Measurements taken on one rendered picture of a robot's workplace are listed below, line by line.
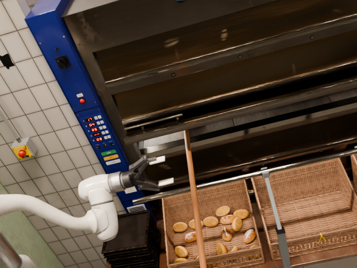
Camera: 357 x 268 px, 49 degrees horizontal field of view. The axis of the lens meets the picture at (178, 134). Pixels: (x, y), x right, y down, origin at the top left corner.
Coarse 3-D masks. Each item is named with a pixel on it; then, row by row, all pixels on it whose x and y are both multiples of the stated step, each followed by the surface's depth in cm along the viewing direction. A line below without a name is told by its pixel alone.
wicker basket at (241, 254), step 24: (216, 192) 254; (240, 192) 253; (168, 216) 258; (192, 216) 262; (216, 216) 261; (168, 240) 241; (216, 240) 248; (240, 240) 243; (168, 264) 226; (192, 264) 226; (240, 264) 227
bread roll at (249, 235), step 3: (246, 231) 241; (249, 231) 240; (252, 231) 240; (246, 234) 239; (249, 234) 238; (252, 234) 239; (255, 234) 240; (246, 237) 238; (249, 237) 238; (252, 237) 238; (246, 240) 238; (249, 240) 238; (252, 240) 239; (246, 243) 239
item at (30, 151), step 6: (24, 138) 227; (30, 138) 228; (12, 144) 225; (18, 144) 223; (24, 144) 222; (30, 144) 226; (18, 150) 224; (24, 150) 224; (30, 150) 225; (36, 150) 231; (18, 156) 227; (24, 156) 227; (30, 156) 227
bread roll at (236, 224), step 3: (234, 219) 249; (237, 219) 249; (240, 219) 251; (234, 222) 247; (237, 222) 248; (240, 222) 249; (234, 225) 246; (237, 225) 247; (240, 225) 248; (234, 228) 245; (237, 228) 246; (240, 228) 247
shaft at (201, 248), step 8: (184, 136) 238; (192, 168) 214; (192, 176) 209; (192, 184) 204; (192, 192) 199; (192, 200) 195; (200, 224) 183; (200, 232) 179; (200, 240) 175; (200, 248) 172; (200, 256) 169; (200, 264) 166
